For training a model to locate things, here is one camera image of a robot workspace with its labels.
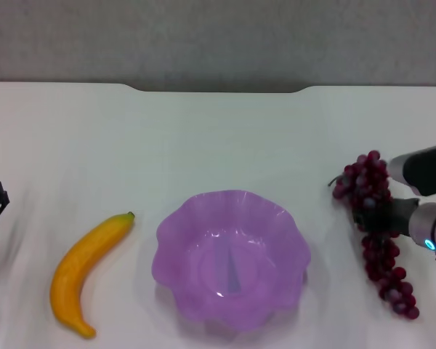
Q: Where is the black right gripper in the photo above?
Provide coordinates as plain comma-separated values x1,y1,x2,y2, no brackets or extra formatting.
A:
352,198,421,236

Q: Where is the dark red grape bunch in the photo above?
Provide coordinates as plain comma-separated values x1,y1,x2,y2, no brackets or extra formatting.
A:
328,150,421,321

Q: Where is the yellow banana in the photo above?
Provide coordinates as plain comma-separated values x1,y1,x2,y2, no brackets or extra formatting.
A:
49,211,136,340

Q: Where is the purple wavy plastic bowl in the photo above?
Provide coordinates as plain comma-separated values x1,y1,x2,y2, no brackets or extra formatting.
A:
151,189,312,332

